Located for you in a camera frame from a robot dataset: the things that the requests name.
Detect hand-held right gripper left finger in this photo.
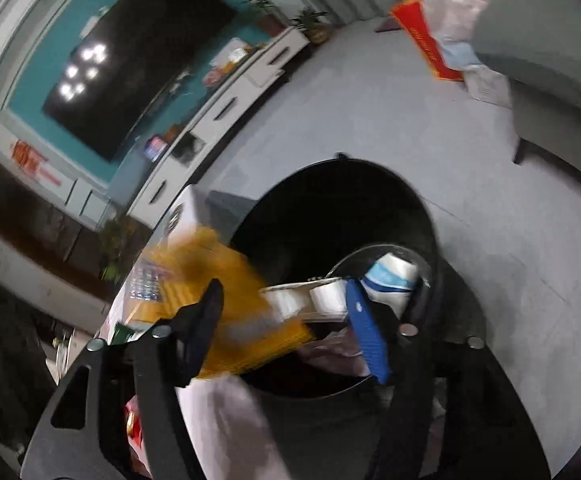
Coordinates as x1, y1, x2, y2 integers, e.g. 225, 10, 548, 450
18, 279, 224, 480

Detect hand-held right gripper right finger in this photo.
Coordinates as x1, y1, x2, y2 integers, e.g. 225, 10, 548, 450
345, 278, 551, 480

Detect yellow snack packet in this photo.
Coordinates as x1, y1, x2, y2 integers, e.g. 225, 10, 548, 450
140, 227, 316, 381

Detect black round trash bin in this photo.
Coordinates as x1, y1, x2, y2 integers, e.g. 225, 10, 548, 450
205, 152, 491, 480

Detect white blue paper cup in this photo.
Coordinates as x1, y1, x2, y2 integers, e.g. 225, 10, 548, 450
363, 252, 420, 318

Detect white plastic cup pack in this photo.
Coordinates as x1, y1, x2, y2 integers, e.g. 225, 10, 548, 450
260, 277, 351, 323

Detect pink grey striped mat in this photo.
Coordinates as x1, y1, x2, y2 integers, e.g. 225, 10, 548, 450
178, 374, 296, 480

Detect large leafy potted plant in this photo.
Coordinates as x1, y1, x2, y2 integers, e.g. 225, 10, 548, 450
98, 215, 137, 282

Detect red snack packet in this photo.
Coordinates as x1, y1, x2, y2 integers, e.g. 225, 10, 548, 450
124, 394, 147, 453

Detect small blue box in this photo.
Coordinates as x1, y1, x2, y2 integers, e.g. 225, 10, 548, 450
143, 135, 170, 162

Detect white television cabinet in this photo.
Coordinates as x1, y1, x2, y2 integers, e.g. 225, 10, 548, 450
125, 27, 312, 231

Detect white orange flat box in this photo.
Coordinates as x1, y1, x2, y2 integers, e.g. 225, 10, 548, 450
209, 39, 254, 75

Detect black flat television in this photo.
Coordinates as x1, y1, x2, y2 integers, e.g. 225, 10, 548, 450
40, 0, 238, 163

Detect light blue plastic bag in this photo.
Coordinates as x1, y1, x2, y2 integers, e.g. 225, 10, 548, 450
442, 40, 487, 72

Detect red cardboard box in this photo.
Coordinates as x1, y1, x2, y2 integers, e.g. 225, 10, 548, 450
389, 0, 465, 82

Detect potted plant brown pot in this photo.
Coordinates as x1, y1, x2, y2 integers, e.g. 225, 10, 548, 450
244, 0, 287, 37

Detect potted plant yellow pot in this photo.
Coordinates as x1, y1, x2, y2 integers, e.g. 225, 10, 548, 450
290, 7, 332, 44

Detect white pink plastic bag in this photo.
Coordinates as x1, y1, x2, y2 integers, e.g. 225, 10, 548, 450
417, 0, 512, 47

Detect grey sofa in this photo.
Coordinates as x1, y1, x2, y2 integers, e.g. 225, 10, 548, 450
469, 0, 581, 167

